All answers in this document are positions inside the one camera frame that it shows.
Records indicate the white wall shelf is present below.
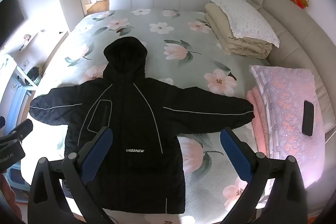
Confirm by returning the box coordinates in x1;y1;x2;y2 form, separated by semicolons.
17;31;40;51

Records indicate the folded pink blanket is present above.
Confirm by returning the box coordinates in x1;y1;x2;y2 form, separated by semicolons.
245;89;273;159

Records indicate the black perforated basket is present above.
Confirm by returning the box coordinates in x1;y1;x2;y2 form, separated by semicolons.
27;66;43;87

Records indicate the pink lace-covered pillow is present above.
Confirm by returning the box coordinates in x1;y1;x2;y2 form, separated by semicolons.
249;65;326;177

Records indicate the black hooded jacket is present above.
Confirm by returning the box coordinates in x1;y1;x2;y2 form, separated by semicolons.
29;37;255;214

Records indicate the folded beige quilt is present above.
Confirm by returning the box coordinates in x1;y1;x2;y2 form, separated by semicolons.
205;3;273;60

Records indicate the black television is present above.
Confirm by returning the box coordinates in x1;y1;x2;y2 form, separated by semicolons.
0;0;25;42

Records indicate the black phone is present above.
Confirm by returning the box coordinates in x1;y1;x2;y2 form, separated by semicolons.
302;101;315;136

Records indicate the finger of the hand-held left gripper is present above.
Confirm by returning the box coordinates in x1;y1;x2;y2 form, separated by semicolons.
8;119;34;141

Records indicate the beige padded headboard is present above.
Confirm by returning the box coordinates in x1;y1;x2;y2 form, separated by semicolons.
245;0;336;143

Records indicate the white lace-edged pillow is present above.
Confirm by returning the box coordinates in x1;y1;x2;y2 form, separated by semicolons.
210;0;280;48

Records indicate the floral green bedspread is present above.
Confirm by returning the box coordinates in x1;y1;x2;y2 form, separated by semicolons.
20;9;273;224

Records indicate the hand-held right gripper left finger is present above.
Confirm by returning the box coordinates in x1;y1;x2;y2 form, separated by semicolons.
28;126;114;224

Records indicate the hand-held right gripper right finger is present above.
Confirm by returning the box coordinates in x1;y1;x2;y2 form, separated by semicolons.
220;127;308;224

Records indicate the light blue rack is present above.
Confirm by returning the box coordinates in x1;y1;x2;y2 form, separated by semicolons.
4;55;37;135

